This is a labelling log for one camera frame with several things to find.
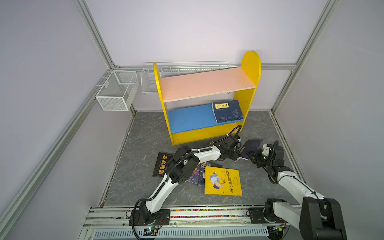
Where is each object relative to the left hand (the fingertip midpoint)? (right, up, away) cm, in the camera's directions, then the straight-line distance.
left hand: (238, 156), depth 94 cm
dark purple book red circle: (-26, -8, -13) cm, 30 cm away
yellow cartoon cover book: (-13, -12, -11) cm, 21 cm away
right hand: (+3, +4, -7) cm, 8 cm away
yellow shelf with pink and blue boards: (-24, +32, +16) cm, 43 cm away
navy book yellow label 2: (-11, +24, 0) cm, 26 cm away
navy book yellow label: (-7, +29, +4) cm, 30 cm away
